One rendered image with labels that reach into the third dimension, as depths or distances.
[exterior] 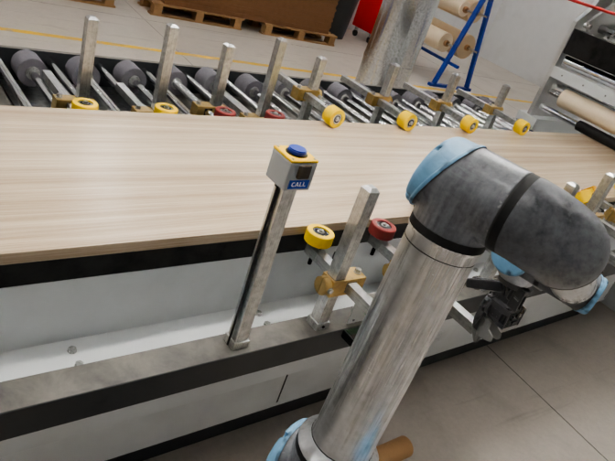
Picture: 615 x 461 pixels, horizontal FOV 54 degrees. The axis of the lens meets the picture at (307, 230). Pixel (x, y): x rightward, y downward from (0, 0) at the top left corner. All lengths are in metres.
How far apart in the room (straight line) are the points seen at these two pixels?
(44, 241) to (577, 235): 1.02
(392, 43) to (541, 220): 4.89
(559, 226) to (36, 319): 1.11
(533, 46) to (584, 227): 11.49
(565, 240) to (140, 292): 1.04
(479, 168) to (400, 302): 0.22
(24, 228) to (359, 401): 0.80
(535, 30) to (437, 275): 11.53
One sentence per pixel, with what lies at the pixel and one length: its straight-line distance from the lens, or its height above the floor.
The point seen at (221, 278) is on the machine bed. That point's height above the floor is 0.74.
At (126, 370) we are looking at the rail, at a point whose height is 0.70.
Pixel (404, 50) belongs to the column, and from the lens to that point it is 5.64.
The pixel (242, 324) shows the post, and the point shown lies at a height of 0.78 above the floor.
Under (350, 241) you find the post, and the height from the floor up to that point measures 0.99.
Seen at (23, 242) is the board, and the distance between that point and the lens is 1.36.
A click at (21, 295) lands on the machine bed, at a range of 1.42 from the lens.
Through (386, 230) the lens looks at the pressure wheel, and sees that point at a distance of 1.79.
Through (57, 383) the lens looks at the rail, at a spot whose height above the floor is 0.70.
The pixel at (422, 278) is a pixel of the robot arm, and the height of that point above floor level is 1.27.
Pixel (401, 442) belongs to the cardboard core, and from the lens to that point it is 2.38.
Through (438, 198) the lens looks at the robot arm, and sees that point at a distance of 0.82.
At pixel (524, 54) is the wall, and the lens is 12.34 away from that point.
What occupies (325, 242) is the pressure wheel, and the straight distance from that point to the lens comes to 1.62.
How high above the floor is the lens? 1.66
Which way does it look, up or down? 28 degrees down
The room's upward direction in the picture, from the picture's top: 19 degrees clockwise
